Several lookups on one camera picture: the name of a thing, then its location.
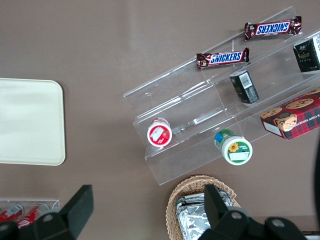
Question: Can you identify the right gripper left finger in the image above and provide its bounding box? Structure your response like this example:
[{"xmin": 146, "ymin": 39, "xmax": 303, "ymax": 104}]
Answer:
[{"xmin": 31, "ymin": 184, "xmax": 95, "ymax": 240}]

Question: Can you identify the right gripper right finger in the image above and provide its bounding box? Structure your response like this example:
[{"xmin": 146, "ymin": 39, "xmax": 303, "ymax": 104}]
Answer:
[{"xmin": 203, "ymin": 184, "xmax": 254, "ymax": 240}]

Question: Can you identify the light oval wicker basket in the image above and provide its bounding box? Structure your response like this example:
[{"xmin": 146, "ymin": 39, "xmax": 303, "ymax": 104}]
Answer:
[{"xmin": 165, "ymin": 174, "xmax": 242, "ymax": 240}]

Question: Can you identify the beige plastic tray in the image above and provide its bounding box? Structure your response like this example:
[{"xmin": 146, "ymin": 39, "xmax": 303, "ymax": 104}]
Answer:
[{"xmin": 0, "ymin": 77, "xmax": 67, "ymax": 167}]

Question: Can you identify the clear acrylic bottle rack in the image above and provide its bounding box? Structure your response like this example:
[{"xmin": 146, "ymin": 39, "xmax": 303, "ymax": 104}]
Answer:
[{"xmin": 0, "ymin": 198, "xmax": 61, "ymax": 222}]

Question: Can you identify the red cola bottle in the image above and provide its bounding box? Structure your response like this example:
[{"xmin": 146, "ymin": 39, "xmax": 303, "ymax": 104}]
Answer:
[
  {"xmin": 16, "ymin": 203, "xmax": 51, "ymax": 230},
  {"xmin": 0, "ymin": 203, "xmax": 25, "ymax": 224}
]

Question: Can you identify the green lidded yoghurt cup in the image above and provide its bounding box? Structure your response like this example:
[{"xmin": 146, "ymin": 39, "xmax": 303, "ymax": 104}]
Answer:
[{"xmin": 213, "ymin": 128, "xmax": 254, "ymax": 167}]

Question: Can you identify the red lidded yoghurt cup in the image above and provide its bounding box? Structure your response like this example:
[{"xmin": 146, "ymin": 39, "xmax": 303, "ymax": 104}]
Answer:
[{"xmin": 146, "ymin": 117, "xmax": 173, "ymax": 149}]

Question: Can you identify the clear acrylic stepped display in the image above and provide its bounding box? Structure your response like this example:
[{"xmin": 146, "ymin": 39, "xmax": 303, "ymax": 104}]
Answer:
[{"xmin": 122, "ymin": 5, "xmax": 320, "ymax": 186}]

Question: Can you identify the red tartan cookie box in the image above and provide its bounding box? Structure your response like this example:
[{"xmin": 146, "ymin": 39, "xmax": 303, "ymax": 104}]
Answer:
[{"xmin": 259, "ymin": 87, "xmax": 320, "ymax": 141}]

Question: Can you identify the small black carton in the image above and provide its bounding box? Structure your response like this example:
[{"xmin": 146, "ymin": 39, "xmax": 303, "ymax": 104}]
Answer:
[
  {"xmin": 229, "ymin": 70, "xmax": 260, "ymax": 105},
  {"xmin": 292, "ymin": 36, "xmax": 320, "ymax": 74}
]

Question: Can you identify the Snickers chocolate bar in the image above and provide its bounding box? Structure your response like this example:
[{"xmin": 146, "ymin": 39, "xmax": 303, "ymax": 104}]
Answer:
[
  {"xmin": 195, "ymin": 47, "xmax": 251, "ymax": 70},
  {"xmin": 244, "ymin": 15, "xmax": 303, "ymax": 42}
]

